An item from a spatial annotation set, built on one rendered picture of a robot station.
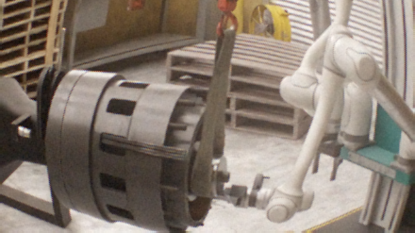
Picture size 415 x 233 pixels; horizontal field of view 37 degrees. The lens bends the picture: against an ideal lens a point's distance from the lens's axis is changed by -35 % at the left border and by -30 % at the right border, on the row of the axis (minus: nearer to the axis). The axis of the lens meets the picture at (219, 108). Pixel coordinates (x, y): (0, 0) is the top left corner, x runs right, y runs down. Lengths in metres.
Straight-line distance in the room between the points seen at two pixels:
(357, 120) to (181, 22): 6.16
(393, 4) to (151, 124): 1.36
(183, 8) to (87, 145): 6.81
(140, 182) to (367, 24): 5.92
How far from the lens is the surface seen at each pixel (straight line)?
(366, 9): 8.14
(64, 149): 2.55
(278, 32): 7.84
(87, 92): 2.60
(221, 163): 2.62
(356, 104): 3.26
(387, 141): 3.31
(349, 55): 2.48
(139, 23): 8.76
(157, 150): 2.44
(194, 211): 2.78
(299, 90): 3.06
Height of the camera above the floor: 1.72
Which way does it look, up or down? 15 degrees down
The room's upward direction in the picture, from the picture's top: 3 degrees clockwise
